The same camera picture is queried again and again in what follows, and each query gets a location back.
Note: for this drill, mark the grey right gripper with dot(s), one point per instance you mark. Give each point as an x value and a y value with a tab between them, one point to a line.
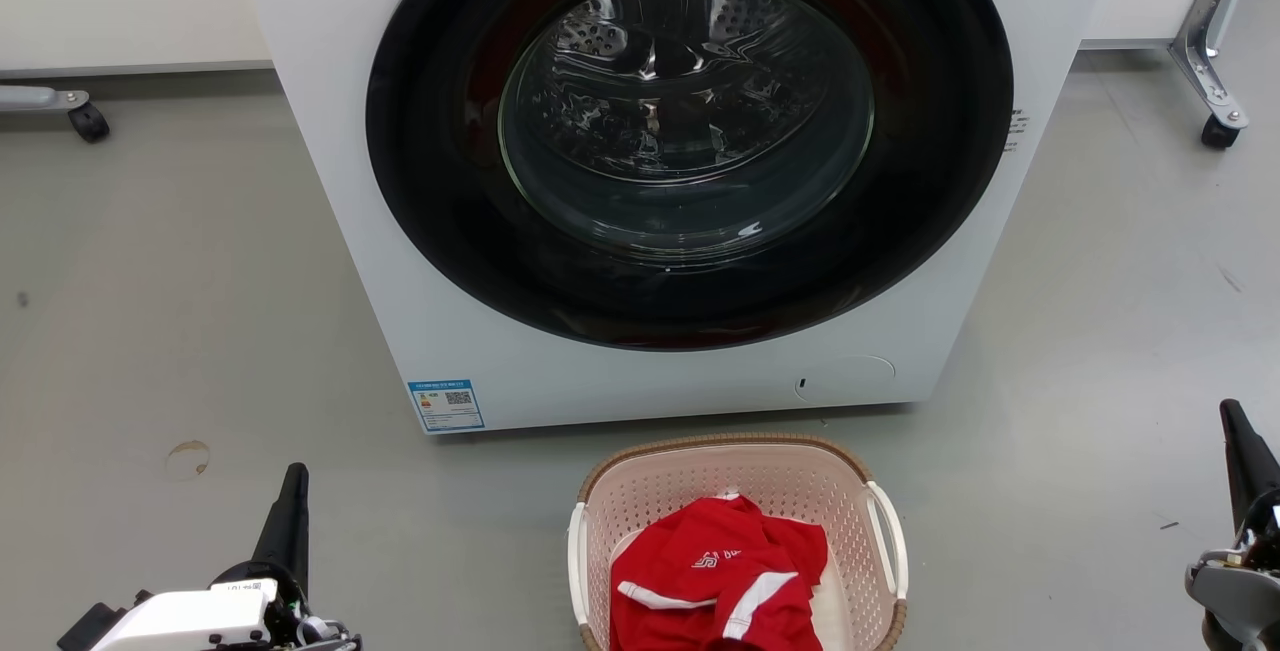
1245	596

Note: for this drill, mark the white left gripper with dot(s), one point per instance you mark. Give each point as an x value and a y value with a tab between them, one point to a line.
190	621

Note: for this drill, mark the pink perforated laundry basket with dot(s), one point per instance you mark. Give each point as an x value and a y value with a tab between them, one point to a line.
650	496

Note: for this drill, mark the blue energy label sticker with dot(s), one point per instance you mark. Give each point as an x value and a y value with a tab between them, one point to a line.
447	406

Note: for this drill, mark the black caster wheel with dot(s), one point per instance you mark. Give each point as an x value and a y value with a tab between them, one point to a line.
1220	133
89	123

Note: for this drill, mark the round black washing machine door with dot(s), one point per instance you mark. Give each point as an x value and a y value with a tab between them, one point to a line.
430	181

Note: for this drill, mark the white front-load washing machine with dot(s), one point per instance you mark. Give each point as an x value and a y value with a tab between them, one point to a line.
330	151

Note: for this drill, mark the small printed side sticker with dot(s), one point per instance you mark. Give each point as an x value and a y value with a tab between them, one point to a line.
1016	129

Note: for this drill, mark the grey metal partition leg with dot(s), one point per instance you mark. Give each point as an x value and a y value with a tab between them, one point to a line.
35	97
1205	41

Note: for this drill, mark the red sports shirt white stripes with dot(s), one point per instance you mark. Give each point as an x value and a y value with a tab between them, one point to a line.
720	571

